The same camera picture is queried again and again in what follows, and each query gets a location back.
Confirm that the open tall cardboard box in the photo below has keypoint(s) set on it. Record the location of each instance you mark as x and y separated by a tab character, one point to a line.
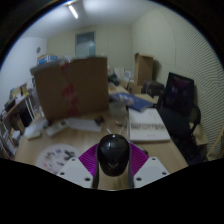
145	68

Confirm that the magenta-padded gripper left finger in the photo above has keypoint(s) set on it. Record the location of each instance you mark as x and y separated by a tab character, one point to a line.
78	171

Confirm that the shelf unit with books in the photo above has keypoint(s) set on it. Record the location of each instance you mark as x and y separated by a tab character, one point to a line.
13	113

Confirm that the black bag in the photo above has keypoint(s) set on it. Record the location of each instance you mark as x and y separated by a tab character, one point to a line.
114	80

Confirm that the round white cartoon mouse pad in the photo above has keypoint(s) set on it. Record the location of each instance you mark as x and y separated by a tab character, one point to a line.
53	156

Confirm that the wall window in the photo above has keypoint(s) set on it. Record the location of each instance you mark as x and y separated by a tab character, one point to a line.
85	44

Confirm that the black computer mouse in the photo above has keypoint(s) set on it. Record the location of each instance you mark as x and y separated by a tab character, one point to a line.
113	155

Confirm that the ceiling tube light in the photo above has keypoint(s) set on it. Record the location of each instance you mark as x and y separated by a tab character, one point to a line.
73	11

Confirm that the large brown cardboard box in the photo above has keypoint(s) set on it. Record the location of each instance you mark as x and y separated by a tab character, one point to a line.
86	88

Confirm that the black office chair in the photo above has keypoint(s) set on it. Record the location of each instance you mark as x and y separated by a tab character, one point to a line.
178	110

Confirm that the blue book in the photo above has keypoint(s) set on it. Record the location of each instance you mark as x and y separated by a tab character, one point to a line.
140	104

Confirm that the clear plastic container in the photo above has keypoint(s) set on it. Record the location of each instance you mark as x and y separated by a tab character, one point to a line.
118	109

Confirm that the white remote control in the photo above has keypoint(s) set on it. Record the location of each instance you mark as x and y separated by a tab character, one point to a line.
56	128

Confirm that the small white device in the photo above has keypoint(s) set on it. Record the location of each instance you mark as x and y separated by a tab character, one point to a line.
32	134

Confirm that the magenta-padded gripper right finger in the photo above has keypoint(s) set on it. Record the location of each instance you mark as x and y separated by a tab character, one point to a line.
150	170

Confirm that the dark storage box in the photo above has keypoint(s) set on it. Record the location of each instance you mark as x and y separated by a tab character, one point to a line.
153	88

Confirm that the large white book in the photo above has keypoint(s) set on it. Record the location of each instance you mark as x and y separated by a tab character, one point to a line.
148	126

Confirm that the round wall clock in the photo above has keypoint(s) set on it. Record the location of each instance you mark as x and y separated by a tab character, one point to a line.
38	50

